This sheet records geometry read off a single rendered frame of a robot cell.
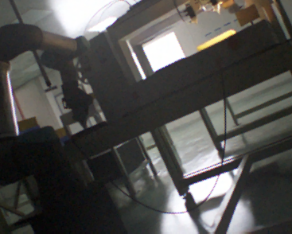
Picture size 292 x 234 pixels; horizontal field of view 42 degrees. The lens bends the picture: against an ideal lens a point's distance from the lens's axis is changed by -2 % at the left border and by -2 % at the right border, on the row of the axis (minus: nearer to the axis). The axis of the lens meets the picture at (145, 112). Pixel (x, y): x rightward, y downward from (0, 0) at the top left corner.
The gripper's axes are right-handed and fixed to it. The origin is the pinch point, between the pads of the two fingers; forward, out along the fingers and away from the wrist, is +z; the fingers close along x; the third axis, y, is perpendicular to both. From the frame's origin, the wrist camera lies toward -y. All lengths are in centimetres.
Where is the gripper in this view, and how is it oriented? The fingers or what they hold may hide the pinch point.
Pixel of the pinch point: (84, 126)
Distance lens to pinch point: 179.5
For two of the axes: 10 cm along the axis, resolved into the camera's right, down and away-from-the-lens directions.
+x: 7.9, -3.6, -4.9
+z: 2.9, 9.3, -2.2
